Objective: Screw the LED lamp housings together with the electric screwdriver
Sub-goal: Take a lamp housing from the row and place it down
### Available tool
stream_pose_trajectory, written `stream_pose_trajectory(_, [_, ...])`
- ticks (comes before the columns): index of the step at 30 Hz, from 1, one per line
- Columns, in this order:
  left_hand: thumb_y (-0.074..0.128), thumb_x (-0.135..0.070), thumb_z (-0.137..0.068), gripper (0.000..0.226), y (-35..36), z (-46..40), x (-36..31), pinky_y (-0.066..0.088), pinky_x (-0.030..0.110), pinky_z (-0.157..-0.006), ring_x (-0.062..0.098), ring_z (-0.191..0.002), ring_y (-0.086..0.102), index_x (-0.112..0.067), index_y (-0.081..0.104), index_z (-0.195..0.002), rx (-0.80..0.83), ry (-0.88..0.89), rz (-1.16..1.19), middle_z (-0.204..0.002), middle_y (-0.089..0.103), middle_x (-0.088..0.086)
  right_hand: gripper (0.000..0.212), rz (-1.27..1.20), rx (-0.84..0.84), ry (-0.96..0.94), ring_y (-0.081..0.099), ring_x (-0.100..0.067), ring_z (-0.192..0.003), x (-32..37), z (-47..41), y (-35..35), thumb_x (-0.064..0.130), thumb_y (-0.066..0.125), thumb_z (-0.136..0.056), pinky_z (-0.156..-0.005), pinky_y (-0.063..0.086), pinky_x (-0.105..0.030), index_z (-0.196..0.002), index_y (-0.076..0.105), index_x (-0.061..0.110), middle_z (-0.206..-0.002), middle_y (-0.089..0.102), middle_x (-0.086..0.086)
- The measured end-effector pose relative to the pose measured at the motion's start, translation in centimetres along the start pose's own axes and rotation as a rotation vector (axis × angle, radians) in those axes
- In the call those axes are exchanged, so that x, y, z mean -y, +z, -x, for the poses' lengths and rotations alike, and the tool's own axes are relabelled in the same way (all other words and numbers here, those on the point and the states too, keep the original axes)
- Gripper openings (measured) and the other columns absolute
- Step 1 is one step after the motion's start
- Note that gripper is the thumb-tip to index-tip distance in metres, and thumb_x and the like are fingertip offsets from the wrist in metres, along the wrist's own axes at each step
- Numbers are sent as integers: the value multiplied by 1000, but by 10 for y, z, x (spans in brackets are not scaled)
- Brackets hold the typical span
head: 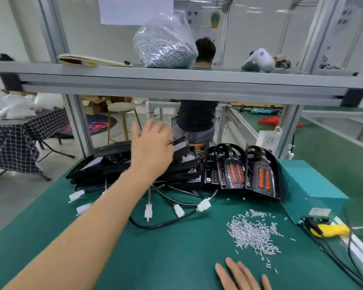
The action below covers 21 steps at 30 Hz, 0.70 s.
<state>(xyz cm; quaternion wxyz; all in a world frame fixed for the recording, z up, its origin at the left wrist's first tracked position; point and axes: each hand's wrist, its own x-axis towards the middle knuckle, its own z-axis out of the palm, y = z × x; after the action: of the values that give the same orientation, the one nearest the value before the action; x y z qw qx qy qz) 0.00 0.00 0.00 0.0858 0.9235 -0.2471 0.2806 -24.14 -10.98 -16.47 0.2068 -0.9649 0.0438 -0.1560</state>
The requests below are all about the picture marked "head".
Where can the person's left hand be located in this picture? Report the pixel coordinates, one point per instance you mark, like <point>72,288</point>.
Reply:
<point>151,151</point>

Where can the person's right hand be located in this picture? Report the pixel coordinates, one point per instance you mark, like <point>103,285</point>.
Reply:
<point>245,281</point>

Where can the stack of unassembled lamp housings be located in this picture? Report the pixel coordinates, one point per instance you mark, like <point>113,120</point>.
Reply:
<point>109,163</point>

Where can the heap of small silver screws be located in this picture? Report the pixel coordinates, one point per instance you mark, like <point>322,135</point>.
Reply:
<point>253,233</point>

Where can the person's left forearm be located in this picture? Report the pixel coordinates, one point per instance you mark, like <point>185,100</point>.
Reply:
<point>84,238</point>

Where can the small green workbench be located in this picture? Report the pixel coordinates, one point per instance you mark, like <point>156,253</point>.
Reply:
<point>163,104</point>

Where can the round beige stool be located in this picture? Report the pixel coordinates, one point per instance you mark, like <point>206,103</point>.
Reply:
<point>122,107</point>

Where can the colourful round rug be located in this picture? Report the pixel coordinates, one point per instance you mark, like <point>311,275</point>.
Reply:
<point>97,125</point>

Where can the open brown cardboard carton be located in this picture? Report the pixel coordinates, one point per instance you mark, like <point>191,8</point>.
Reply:
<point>94,107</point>

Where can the yellow plug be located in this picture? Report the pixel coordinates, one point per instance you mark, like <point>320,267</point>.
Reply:
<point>334,229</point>

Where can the clear bag of screws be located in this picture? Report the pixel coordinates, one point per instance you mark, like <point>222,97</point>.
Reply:
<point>166,48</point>

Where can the beige flat folder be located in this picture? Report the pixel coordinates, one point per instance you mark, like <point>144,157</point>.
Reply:
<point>88,59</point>

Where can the teal power supply box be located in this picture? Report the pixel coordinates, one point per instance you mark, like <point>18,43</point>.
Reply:
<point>308,187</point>

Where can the white power strip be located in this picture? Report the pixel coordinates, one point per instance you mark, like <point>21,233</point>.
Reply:
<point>267,142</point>

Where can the red tool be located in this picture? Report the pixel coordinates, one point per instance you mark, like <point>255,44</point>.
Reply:
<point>272,121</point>

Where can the black checked cloth table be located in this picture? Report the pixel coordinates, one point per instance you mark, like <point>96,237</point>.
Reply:
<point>21,139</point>

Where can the white paper sheet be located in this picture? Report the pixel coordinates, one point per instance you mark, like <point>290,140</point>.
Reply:
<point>136,10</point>

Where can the white handheld device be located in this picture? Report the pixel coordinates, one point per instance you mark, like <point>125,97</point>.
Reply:
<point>261,59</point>

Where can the white plastic bags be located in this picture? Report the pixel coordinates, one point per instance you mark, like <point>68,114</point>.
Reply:
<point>15,105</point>

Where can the green workbench white legs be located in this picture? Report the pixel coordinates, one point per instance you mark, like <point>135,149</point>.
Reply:
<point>339,110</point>

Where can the aluminium shelf frame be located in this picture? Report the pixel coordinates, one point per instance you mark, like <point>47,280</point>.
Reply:
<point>181,81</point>

